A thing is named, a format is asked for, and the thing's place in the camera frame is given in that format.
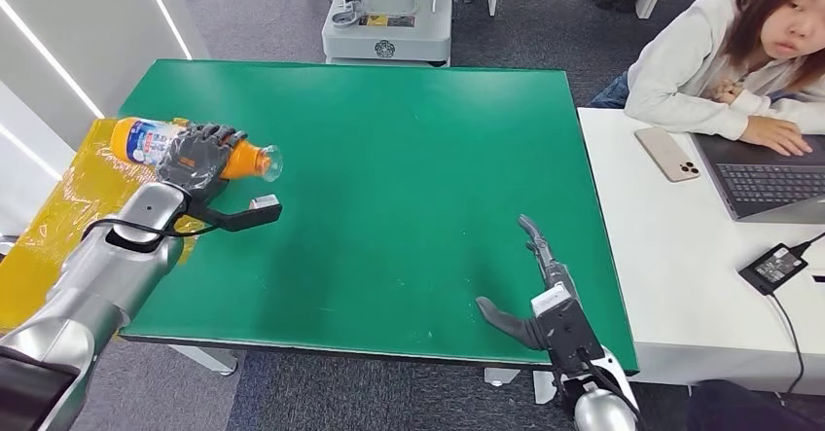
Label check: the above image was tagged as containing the person's left hand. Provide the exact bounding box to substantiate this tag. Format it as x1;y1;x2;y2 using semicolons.
709;80;746;106

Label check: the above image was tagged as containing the person's right hand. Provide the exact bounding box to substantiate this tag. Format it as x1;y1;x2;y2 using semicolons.
739;116;815;158

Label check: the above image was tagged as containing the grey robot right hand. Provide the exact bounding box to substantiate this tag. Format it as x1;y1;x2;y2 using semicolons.
475;213;578;352

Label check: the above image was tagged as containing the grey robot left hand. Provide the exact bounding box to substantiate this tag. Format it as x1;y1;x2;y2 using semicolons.
156;122;250;201

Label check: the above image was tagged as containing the orange plastic bottle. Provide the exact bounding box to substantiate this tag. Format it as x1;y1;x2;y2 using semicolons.
109;116;285;183

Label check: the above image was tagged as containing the grey laptop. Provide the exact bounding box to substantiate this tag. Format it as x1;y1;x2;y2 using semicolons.
691;132;825;225

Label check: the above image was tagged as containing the person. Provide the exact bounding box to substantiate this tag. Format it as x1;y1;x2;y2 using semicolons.
587;0;825;158

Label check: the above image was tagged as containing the white table foot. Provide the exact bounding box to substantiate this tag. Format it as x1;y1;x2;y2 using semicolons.
483;367;522;388
167;343;239;377
532;370;559;406

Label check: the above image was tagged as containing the beige smartphone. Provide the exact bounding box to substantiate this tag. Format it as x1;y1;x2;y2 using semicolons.
633;126;701;184

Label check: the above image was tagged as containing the black power adapter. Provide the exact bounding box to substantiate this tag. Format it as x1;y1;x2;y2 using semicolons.
737;242;810;297

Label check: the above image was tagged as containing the white desk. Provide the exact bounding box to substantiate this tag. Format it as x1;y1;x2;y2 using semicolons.
577;106;825;391

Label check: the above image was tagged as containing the yellow taped cardboard box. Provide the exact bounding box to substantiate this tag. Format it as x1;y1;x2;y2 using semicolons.
0;117;209;337

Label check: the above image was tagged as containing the green table mat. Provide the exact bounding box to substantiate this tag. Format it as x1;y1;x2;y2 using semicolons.
118;58;640;376

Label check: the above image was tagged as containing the black office chair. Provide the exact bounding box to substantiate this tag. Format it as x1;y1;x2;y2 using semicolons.
685;378;825;431

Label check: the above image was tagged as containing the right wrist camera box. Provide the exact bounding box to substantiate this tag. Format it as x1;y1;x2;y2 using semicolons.
528;282;606;376

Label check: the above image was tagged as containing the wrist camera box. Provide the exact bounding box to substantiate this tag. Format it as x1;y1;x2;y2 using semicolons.
187;194;284;234
528;282;606;376

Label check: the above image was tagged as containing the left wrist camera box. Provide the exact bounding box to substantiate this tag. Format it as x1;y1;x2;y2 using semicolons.
187;194;284;234

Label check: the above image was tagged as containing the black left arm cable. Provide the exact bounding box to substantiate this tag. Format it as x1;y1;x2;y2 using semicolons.
80;216;222;243

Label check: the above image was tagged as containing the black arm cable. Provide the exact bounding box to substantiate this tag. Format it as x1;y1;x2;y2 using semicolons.
574;347;640;420
80;216;222;243

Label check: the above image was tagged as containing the short black adapter cable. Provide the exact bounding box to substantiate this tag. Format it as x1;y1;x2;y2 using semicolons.
791;231;825;257

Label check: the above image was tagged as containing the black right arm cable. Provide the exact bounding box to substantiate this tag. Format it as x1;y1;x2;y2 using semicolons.
574;347;640;420

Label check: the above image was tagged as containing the long black adapter cable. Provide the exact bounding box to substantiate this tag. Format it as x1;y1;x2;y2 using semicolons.
768;292;807;399

